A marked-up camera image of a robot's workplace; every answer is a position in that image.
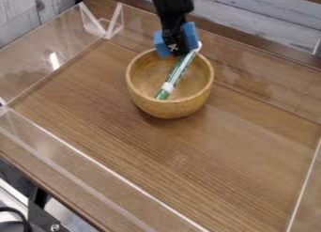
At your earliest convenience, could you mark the black cable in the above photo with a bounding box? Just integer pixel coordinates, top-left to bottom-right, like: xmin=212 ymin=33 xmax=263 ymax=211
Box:
xmin=0 ymin=207 xmax=33 ymax=232

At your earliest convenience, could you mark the light wooden bowl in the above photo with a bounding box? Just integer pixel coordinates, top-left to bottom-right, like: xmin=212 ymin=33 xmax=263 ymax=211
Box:
xmin=126 ymin=49 xmax=214 ymax=119

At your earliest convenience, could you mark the clear acrylic tray wall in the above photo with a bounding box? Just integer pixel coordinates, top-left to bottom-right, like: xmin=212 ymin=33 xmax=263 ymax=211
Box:
xmin=0 ymin=0 xmax=321 ymax=232

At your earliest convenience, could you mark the black metal table leg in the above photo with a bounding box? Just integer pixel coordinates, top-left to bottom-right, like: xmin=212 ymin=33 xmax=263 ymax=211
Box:
xmin=29 ymin=188 xmax=71 ymax=232

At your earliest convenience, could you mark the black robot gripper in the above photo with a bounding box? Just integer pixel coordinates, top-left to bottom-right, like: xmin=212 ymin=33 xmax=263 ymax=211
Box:
xmin=152 ymin=0 xmax=194 ymax=56

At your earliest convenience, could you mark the blue rectangular block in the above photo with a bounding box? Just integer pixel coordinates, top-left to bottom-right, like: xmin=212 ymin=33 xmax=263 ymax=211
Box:
xmin=153 ymin=22 xmax=200 ymax=57

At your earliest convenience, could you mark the green and white tube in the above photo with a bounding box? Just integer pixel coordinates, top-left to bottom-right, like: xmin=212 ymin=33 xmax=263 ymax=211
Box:
xmin=154 ymin=42 xmax=202 ymax=100

